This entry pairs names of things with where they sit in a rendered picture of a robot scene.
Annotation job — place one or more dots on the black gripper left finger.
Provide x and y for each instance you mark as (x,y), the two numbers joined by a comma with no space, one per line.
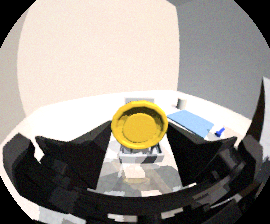
(84,154)

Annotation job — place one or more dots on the yellow plate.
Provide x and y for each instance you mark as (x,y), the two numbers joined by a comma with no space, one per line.
(139,124)

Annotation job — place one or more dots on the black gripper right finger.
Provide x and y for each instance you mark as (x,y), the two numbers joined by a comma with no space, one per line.
(193,153)

